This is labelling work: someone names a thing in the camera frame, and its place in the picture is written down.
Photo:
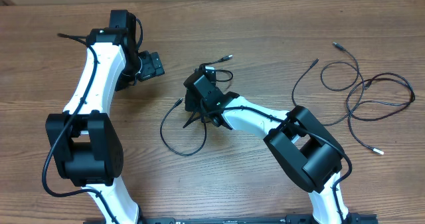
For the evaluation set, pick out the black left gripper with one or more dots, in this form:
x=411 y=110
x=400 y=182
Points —
x=153 y=65

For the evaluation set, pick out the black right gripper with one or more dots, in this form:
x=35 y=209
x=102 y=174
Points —
x=191 y=106

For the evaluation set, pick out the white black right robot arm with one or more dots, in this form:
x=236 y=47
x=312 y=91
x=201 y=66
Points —
x=309 y=155

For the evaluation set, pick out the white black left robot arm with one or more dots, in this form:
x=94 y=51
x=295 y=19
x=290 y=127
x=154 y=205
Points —
x=86 y=155

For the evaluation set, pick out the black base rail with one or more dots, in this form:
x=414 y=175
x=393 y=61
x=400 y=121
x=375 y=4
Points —
x=354 y=218

